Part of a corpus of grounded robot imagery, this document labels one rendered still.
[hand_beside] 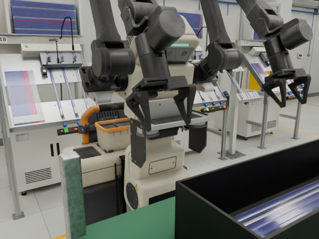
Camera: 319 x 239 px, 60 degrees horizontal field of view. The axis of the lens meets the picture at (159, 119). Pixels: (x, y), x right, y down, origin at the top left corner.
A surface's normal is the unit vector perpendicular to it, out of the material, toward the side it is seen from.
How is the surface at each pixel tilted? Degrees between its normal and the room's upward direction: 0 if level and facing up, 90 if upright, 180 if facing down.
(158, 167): 98
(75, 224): 90
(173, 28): 64
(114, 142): 92
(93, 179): 90
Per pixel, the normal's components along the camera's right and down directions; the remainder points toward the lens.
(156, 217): 0.00, -0.97
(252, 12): -0.83, 0.10
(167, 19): 0.47, -0.24
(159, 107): 0.53, 0.21
